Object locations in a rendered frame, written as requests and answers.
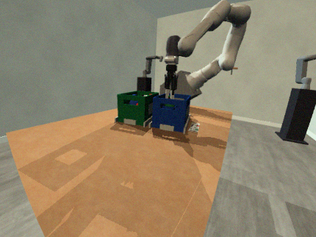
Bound beige paper pick list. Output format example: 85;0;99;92
189;122;200;132

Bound blue bottle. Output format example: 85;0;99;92
129;100;137;105

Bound blue crate with dividers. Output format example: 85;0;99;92
152;93;190;132

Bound green crate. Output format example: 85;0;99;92
117;91;159;126

